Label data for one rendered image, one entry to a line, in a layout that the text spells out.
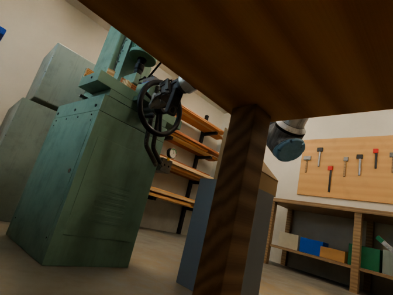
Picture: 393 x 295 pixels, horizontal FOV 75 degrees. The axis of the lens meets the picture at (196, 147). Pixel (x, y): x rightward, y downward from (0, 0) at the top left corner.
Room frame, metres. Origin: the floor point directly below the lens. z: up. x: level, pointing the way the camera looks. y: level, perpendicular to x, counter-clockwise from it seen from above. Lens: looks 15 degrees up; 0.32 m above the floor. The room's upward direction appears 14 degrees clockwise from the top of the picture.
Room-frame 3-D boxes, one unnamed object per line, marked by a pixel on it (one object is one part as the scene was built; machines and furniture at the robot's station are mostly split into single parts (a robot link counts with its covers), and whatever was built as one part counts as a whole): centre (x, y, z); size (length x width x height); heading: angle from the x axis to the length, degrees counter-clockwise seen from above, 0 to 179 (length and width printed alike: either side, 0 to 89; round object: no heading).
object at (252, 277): (1.43, -0.27, 0.28); 0.30 x 0.30 x 0.55; 42
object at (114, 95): (1.40, 0.43, 0.82); 0.40 x 0.21 x 0.04; 137
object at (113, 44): (1.64, 0.68, 1.16); 0.22 x 0.22 x 0.72; 47
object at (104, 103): (1.53, 0.56, 0.76); 0.57 x 0.45 x 0.09; 47
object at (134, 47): (1.44, 0.47, 1.35); 0.18 x 0.18 x 0.31
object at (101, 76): (1.39, 0.38, 0.87); 0.61 x 0.30 x 0.06; 137
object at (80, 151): (1.52, 0.56, 0.36); 0.58 x 0.45 x 0.71; 47
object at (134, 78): (1.46, 0.48, 1.03); 0.14 x 0.07 x 0.09; 47
